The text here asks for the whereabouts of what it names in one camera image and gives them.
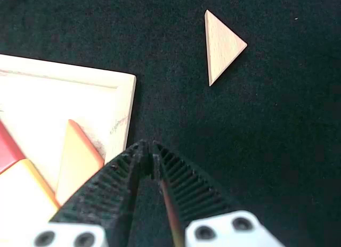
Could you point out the square wooden tray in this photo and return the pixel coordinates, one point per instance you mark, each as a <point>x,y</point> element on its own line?
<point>80,98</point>

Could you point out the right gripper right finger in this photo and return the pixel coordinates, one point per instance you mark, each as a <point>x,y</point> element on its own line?
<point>191,188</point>

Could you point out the orange triangle tangram piece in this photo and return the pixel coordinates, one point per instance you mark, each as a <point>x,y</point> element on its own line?
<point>76,161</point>

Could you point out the yellow tangram piece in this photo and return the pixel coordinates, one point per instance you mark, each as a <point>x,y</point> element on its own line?
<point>24,193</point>

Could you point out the red tangram piece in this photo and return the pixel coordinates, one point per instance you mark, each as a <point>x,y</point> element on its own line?
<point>6,154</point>

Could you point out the plain wooden triangle piece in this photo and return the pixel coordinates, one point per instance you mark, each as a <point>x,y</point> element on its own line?
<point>222,44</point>

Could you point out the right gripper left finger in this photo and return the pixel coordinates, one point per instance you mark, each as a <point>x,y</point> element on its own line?
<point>106,191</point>

